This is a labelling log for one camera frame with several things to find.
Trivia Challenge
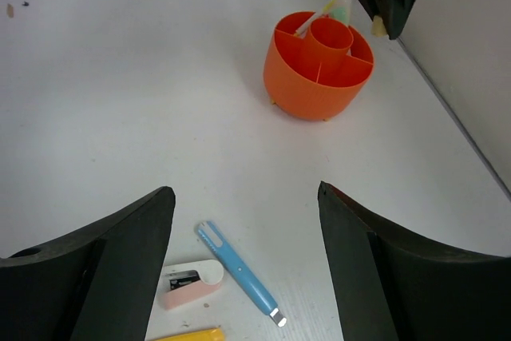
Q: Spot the green highlighter marker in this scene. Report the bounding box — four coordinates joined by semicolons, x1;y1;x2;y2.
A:
328;0;352;26

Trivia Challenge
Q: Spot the pale yellow pen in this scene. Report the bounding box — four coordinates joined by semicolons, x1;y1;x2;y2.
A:
295;0;335;36

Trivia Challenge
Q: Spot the tan eraser block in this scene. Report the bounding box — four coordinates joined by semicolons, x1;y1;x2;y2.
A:
371;15;387;38

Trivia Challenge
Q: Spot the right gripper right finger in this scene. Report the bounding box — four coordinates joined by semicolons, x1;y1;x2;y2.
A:
318;182;510;340

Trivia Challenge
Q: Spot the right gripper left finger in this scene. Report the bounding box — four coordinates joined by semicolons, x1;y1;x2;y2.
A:
1;186;176;340

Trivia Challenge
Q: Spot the blue pen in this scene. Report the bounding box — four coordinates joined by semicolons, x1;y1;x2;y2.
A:
196;220;287;327

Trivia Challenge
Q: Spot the yellow black-tipped pen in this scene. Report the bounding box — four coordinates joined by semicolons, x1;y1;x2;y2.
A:
156;327;225;341

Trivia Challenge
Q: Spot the orange round divided container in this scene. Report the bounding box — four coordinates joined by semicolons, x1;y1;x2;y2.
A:
263;11;374;121

